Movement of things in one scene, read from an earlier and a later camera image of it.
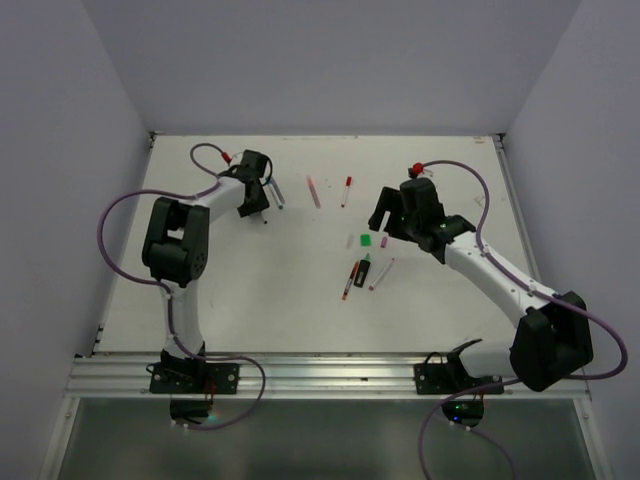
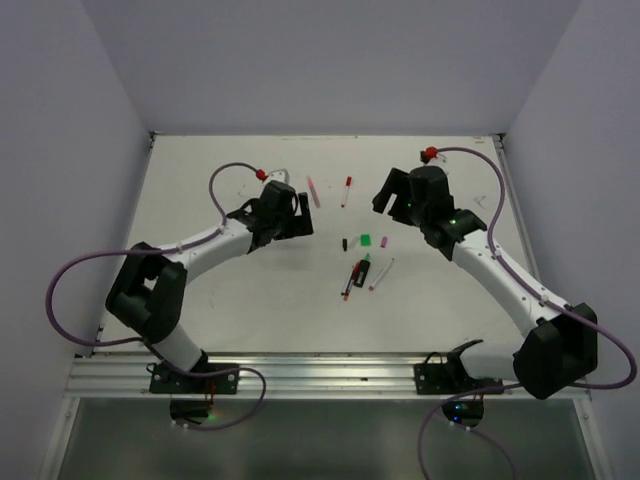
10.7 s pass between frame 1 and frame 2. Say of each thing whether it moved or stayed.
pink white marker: stayed
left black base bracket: stayed
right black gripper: moved
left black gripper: moved
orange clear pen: stayed
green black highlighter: stayed
